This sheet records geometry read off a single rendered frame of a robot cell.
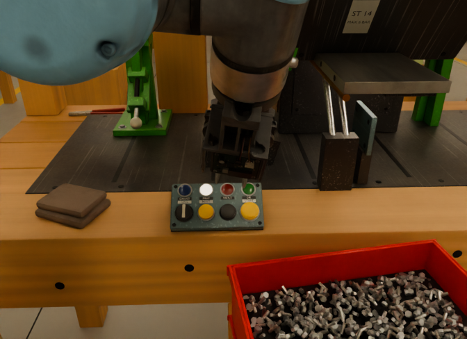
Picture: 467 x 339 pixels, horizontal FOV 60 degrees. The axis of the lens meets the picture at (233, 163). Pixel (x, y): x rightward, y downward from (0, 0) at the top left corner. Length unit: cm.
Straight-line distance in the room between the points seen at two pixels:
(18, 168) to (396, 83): 78
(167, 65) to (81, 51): 99
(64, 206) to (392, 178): 61
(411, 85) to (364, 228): 23
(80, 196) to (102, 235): 9
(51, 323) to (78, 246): 118
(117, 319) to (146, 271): 109
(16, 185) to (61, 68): 76
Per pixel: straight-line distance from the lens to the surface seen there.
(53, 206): 73
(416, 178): 88
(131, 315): 179
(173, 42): 115
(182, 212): 64
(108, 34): 17
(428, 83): 67
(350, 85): 62
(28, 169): 99
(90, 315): 174
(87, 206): 71
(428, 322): 60
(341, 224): 70
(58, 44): 17
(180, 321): 173
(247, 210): 64
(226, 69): 36
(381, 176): 86
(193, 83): 117
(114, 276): 72
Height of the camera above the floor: 129
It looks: 27 degrees down
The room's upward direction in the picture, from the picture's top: straight up
